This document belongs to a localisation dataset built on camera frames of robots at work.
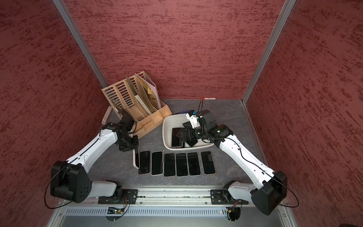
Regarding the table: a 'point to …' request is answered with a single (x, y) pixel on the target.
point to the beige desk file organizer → (138, 96)
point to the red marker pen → (208, 98)
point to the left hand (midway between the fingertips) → (135, 150)
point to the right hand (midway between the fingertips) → (184, 136)
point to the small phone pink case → (208, 163)
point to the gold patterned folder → (150, 92)
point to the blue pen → (185, 111)
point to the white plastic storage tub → (174, 121)
